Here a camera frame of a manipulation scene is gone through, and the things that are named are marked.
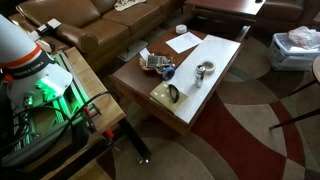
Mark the dark wood low table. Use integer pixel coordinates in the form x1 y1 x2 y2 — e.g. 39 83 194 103
183 0 268 24

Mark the light wood workbench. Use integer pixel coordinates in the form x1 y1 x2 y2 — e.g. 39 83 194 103
0 46 153 180

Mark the white plastic bag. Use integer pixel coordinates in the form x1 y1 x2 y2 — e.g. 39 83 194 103
288 25 320 51

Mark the black white camera mount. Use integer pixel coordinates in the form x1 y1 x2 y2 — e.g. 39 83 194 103
28 18 63 43

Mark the silver metal can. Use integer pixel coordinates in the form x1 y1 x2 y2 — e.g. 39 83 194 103
194 64 207 89

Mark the white round tin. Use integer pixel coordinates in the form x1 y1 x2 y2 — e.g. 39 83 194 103
175 23 188 35

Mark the patterned red beige rug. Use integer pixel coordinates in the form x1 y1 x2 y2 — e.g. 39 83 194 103
96 13 320 180

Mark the dark wooden side table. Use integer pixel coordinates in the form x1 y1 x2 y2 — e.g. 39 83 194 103
268 54 320 131

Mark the red black clamp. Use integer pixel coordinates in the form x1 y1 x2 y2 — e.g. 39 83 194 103
101 129 118 148
81 105 99 134

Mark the clear plastic storage bin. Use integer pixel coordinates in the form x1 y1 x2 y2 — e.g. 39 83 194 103
267 32 320 72

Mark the brown leather sofa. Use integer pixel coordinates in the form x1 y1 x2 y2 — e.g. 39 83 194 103
8 0 186 73

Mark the patterned white cloth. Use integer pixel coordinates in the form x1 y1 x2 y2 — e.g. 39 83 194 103
113 0 148 13

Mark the dark wood coffee table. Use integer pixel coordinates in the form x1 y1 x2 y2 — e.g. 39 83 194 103
109 24 252 136

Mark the blue tape roll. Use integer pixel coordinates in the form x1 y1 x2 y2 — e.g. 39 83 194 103
161 65 177 82

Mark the white paper strip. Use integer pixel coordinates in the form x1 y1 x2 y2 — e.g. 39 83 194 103
139 47 153 62

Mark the beige masking tape roll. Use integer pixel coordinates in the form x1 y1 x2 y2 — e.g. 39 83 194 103
200 60 217 76

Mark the black cable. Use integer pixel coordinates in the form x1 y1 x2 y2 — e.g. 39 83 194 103
0 91 118 154

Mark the pale green book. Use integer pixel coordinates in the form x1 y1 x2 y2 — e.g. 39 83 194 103
149 81 190 114

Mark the grey flat stand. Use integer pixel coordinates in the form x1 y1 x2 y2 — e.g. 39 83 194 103
116 39 149 63

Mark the white paper sheet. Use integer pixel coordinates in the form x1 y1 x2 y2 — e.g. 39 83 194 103
165 31 204 55

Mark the wooden burl bowl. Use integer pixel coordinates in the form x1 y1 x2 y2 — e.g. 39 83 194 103
138 54 176 75

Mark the white marble slab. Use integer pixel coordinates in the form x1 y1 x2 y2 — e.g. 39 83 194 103
168 34 242 125

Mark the brown leather armchair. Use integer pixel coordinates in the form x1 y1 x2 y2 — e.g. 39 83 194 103
254 0 320 33

